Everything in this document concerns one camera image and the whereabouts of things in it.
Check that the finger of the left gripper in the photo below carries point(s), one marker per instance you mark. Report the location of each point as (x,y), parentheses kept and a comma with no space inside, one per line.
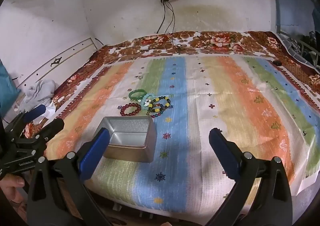
(47,129)
(35,113)

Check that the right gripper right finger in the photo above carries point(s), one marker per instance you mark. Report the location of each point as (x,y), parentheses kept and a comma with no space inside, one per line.
(261,194)

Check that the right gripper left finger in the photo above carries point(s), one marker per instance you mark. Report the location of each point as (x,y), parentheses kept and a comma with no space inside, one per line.
(46,204)

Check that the silver metal tin box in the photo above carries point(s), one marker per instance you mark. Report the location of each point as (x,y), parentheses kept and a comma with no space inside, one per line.
(131,138)

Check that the green jade bangle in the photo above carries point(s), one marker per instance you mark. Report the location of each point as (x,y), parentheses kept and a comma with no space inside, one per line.
(137,94)

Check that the person's left hand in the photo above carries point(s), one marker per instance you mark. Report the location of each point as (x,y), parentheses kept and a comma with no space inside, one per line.
(9,185)

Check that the grey crumpled cloth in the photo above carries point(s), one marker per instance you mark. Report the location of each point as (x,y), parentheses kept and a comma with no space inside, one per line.
(38,94)

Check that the white wooden headboard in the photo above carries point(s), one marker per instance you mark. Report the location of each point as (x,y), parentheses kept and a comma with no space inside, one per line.
(57,69)

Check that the striped colourful bed sheet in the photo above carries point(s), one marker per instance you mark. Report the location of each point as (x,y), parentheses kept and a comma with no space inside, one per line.
(252,102)

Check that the small black object on bed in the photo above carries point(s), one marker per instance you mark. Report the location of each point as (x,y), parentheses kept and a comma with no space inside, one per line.
(277,63)

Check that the floral red brown blanket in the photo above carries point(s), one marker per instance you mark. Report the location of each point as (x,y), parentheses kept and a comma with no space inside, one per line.
(189,43)

